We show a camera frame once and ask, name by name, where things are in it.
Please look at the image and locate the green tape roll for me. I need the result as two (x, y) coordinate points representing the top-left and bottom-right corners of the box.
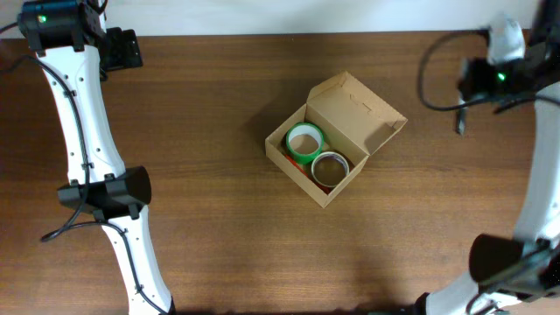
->
(285, 122), (325, 165)

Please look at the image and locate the black and white marker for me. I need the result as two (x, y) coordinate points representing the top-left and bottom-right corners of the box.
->
(455, 108), (467, 136)

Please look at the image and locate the brown cardboard box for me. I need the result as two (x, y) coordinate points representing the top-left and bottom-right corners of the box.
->
(265, 72), (408, 207)

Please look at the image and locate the beige masking tape roll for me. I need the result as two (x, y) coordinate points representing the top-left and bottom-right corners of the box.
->
(311, 151), (350, 188)

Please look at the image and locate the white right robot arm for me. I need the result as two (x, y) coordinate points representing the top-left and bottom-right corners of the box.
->
(405, 0), (559, 315)

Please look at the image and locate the red utility knife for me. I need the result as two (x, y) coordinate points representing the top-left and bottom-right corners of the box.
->
(283, 154), (331, 195)

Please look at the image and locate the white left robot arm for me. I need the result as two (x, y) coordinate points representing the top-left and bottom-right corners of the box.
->
(17, 0), (176, 314)

